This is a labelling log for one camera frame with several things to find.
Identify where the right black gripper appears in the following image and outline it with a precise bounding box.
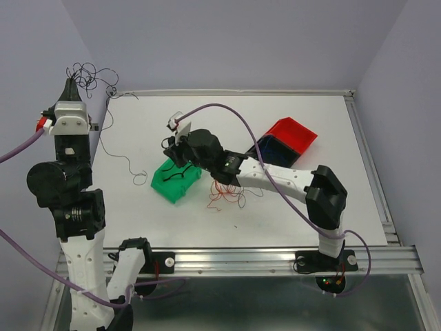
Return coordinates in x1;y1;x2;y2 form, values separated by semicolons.
165;129;214;172

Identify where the black ribbon cable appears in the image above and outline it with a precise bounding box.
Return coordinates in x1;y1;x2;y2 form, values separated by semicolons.
162;161;194;183

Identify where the black thin wire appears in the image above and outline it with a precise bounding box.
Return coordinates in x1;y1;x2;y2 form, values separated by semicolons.
65;62;148;187

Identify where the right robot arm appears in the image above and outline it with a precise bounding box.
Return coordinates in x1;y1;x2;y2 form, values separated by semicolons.
163;129;348;269

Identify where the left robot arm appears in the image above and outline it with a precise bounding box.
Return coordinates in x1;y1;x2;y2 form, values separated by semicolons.
27;78;154;330

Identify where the green plastic bin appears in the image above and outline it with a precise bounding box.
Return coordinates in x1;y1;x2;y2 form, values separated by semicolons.
150;159;202;204

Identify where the red and black bin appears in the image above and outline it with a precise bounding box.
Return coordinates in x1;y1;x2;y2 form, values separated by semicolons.
258;117;318;168

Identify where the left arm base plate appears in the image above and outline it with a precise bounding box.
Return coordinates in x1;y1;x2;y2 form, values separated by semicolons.
140;252;175;276

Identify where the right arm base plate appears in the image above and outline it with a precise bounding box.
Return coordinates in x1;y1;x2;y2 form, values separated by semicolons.
293;249;358;274

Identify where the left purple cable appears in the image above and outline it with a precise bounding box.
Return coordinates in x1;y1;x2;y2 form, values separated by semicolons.
0;130;187;308

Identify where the purple cable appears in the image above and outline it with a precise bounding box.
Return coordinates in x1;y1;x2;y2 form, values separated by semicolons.
0;130;187;308
174;103;371;299

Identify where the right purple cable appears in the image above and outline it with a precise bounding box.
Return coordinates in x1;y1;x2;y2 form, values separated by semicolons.
174;103;371;299

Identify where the front aluminium rail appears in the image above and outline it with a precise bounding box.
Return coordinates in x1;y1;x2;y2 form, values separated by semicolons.
54;245;424;277

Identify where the aluminium rail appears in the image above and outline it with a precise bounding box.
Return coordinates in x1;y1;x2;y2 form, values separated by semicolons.
54;245;424;277
344;96;392;214

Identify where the right aluminium rail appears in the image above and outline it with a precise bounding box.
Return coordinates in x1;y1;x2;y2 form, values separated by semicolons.
344;96;392;214

